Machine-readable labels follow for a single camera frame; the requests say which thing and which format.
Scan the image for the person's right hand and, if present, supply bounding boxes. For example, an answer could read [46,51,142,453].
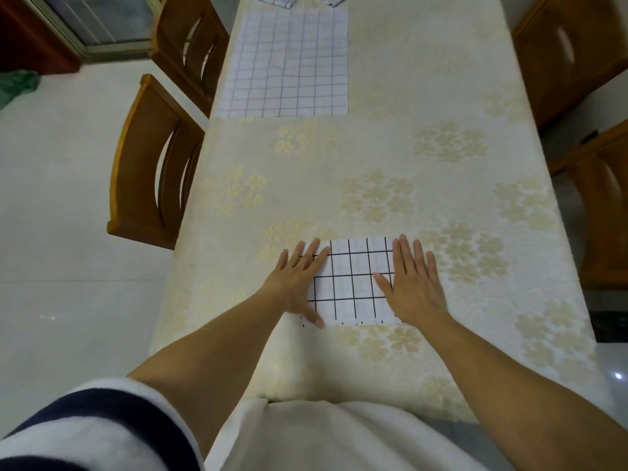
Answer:
[372,234,451,331]

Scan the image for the person's left hand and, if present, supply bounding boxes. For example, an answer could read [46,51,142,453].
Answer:
[258,237,331,330]

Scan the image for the person's left forearm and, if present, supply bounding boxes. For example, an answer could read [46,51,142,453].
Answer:
[126,288,293,459]

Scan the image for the person's right forearm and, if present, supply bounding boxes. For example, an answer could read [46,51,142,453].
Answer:
[417,313,628,471]

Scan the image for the wooden dining chair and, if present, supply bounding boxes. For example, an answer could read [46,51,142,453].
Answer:
[547,117,628,291]
[149,0,230,117]
[107,74,206,251]
[512,0,628,129]

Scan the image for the table with cream floral tablecloth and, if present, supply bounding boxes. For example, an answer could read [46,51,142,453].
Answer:
[148,0,617,425]

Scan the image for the glass sliding door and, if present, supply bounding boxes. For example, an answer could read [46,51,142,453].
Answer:
[22,0,241,63]

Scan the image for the green cloth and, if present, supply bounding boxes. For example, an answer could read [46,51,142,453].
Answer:
[0,69,41,111]

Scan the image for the dark red wooden cabinet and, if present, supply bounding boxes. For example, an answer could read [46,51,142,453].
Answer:
[0,0,82,75]

